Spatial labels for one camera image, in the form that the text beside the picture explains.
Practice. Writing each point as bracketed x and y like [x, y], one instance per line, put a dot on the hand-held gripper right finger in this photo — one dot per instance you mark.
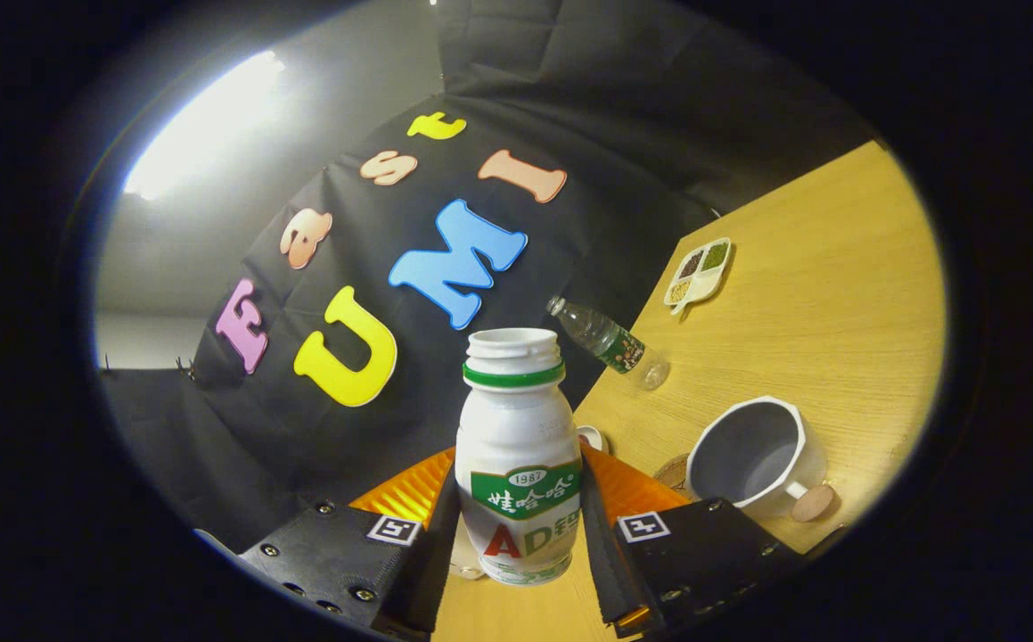
[605, 562]

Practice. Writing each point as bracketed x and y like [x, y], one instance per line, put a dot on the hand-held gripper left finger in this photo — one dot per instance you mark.
[431, 562]

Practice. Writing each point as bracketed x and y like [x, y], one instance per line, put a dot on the round cork coaster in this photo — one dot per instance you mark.
[672, 473]

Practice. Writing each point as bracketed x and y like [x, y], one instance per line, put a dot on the white juice bottle green label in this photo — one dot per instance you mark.
[516, 428]

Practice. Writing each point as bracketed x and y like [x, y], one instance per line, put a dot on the clear plastic water bottle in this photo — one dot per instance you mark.
[614, 343]

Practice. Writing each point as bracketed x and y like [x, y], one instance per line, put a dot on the round plate with red food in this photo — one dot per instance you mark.
[592, 437]

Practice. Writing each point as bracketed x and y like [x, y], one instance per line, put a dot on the black backdrop cloth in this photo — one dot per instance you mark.
[284, 446]

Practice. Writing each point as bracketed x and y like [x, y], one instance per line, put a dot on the white divided dish of beans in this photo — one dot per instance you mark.
[699, 275]

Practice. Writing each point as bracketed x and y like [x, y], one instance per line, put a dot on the wooden table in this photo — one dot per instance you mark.
[819, 303]

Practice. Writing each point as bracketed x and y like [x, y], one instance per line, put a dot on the ceiling light panel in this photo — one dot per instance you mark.
[204, 120]

